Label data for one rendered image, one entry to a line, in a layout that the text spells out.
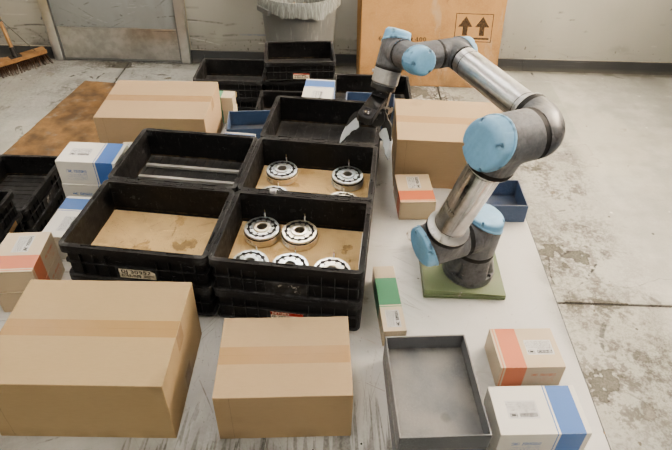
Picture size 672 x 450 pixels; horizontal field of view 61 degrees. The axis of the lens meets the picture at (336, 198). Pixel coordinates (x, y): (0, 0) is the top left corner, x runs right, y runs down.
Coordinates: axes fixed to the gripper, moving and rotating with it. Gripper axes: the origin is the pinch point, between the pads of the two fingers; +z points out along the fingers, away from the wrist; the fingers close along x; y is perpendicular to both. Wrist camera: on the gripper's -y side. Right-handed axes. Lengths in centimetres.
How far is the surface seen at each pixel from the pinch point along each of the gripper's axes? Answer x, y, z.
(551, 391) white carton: -65, -31, 31
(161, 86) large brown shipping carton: 94, 37, 11
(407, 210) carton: -14.2, 25.1, 20.8
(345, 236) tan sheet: -3.1, -6.0, 24.1
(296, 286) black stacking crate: 0.1, -31.4, 30.8
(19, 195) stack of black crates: 152, 29, 77
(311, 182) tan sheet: 17.3, 13.7, 19.0
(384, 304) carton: -21.2, -17.4, 33.8
